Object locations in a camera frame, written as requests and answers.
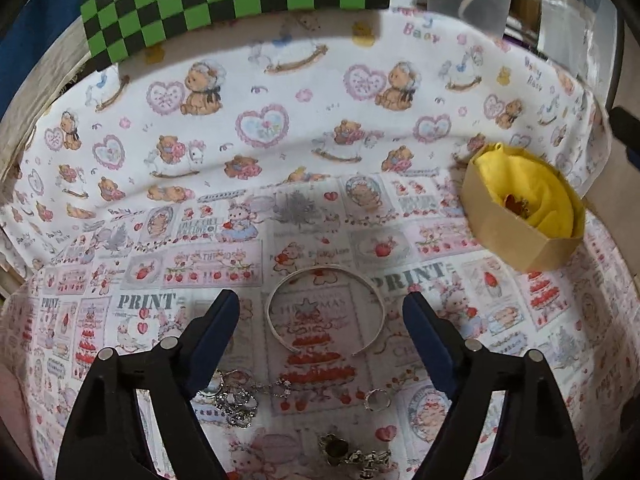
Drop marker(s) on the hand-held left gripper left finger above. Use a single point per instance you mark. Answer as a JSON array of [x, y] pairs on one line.
[[216, 340]]

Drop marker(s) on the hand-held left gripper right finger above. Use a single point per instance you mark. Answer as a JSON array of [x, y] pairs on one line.
[[425, 341]]

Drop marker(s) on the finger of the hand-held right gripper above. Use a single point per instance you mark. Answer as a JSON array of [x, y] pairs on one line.
[[627, 125]]

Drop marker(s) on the silver bangle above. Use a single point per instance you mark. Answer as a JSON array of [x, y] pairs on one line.
[[269, 312]]

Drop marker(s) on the tan cardboard jewelry box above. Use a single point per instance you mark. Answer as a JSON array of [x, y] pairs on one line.
[[500, 232]]

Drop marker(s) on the yellow cloth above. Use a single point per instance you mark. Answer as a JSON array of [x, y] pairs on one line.
[[545, 195]]

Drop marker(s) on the red gold pendant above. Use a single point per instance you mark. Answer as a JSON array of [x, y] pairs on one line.
[[516, 204]]

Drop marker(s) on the dark metal charm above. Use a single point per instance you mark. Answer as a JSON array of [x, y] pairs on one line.
[[332, 447]]

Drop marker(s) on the green black checkered box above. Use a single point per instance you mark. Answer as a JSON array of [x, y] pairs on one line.
[[200, 0]]

